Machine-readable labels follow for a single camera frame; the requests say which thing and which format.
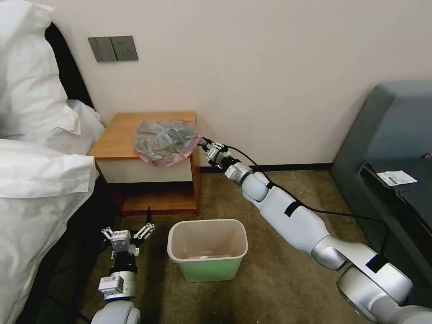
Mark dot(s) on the translucent grey garbage bag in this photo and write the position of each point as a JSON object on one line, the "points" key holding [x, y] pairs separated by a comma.
{"points": [[165, 141]]}

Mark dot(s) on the white bed duvet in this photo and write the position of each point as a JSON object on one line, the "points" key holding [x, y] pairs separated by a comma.
{"points": [[37, 189]]}

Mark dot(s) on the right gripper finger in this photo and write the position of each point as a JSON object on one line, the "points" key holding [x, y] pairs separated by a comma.
{"points": [[204, 148], [213, 144]]}

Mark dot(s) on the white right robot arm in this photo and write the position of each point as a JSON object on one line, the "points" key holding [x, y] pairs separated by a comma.
{"points": [[297, 216]]}

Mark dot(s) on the dark baseboard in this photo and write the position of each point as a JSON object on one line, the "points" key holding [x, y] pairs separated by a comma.
{"points": [[290, 166]]}

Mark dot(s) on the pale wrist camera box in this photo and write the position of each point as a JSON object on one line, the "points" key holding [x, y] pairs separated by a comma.
{"points": [[121, 240], [212, 155]]}

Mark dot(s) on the white paper label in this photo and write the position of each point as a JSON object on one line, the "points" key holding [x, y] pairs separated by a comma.
{"points": [[396, 177]]}

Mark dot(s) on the white pillow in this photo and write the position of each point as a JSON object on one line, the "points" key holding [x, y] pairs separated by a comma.
{"points": [[30, 77]]}

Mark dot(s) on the grey wall switch panel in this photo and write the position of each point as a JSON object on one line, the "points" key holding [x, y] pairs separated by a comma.
{"points": [[101, 50]]}

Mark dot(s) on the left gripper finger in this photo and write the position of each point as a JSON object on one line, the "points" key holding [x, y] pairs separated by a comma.
{"points": [[144, 233], [107, 233]]}

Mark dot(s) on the grey-green sofa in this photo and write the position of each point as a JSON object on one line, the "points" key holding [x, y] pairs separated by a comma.
{"points": [[388, 128]]}

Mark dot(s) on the black headboard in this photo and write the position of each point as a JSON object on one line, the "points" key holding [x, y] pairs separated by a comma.
{"points": [[72, 77]]}

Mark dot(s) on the beige green trash can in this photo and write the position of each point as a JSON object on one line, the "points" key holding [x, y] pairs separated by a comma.
{"points": [[206, 266]]}

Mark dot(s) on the wooden nightstand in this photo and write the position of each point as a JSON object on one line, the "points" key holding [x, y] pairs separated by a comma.
{"points": [[114, 141]]}

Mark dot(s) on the grey wall socket panel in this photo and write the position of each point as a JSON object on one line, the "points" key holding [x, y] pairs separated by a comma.
{"points": [[126, 48]]}

